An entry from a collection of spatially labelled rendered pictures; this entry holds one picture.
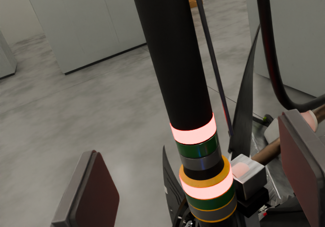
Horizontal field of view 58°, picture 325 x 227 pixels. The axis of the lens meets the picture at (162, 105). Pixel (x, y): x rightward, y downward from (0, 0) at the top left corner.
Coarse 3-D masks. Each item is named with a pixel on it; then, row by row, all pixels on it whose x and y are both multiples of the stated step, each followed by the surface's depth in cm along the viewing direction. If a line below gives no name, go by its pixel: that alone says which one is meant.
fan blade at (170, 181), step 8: (168, 168) 66; (168, 176) 68; (168, 184) 69; (176, 184) 60; (168, 192) 72; (176, 192) 62; (184, 192) 56; (168, 200) 75; (176, 200) 64; (168, 208) 76; (176, 208) 68
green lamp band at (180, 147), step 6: (216, 132) 22; (210, 138) 22; (216, 138) 22; (180, 144) 22; (198, 144) 22; (204, 144) 22; (210, 144) 22; (216, 144) 22; (180, 150) 23; (186, 150) 22; (192, 150) 22; (198, 150) 22; (204, 150) 22; (210, 150) 22; (186, 156) 22; (192, 156) 22; (198, 156) 22
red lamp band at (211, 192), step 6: (228, 174) 23; (228, 180) 24; (186, 186) 24; (216, 186) 23; (222, 186) 23; (228, 186) 24; (186, 192) 24; (192, 192) 24; (198, 192) 23; (204, 192) 23; (210, 192) 23; (216, 192) 23; (222, 192) 23; (204, 198) 23
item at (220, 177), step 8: (224, 160) 24; (224, 168) 24; (184, 176) 24; (216, 176) 23; (224, 176) 23; (192, 184) 23; (200, 184) 23; (208, 184) 23; (216, 184) 23; (224, 192) 24
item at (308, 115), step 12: (264, 0) 23; (264, 12) 23; (264, 24) 24; (264, 36) 24; (264, 48) 25; (276, 60) 25; (276, 72) 26; (276, 84) 26; (276, 96) 28; (324, 96) 32; (288, 108) 28; (300, 108) 29; (312, 108) 30; (312, 120) 30
